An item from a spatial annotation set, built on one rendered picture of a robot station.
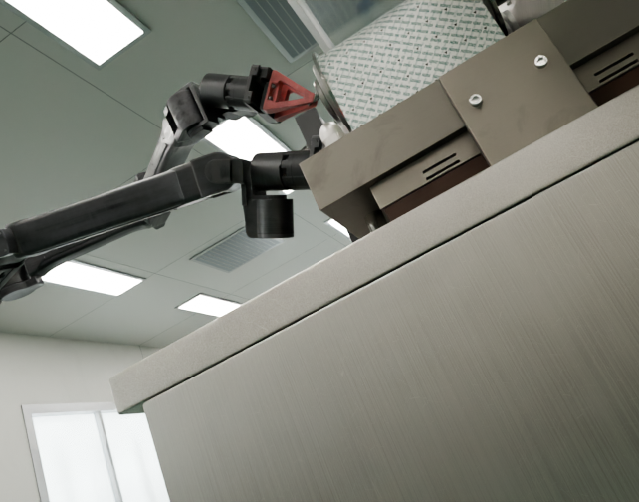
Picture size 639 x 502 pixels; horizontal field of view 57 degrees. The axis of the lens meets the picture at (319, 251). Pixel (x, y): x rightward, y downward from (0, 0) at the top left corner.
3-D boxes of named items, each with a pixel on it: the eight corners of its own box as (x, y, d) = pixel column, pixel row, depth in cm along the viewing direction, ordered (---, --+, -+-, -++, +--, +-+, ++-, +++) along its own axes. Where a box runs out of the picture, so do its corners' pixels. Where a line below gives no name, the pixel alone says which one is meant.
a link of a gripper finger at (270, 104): (303, 113, 92) (251, 108, 95) (319, 128, 98) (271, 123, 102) (313, 72, 92) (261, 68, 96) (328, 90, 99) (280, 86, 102)
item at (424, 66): (390, 206, 79) (337, 101, 86) (555, 114, 73) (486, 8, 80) (389, 205, 79) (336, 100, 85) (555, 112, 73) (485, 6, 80)
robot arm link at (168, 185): (-42, 235, 88) (5, 231, 99) (-29, 273, 88) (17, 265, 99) (226, 144, 82) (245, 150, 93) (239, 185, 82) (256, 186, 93)
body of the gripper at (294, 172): (319, 179, 78) (270, 181, 81) (345, 201, 87) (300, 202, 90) (323, 133, 79) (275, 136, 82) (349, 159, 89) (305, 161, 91)
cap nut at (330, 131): (333, 169, 67) (319, 138, 68) (361, 153, 66) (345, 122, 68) (321, 158, 64) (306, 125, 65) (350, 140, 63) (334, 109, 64)
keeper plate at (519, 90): (495, 176, 54) (441, 86, 58) (600, 120, 52) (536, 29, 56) (492, 167, 52) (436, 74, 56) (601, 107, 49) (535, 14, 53)
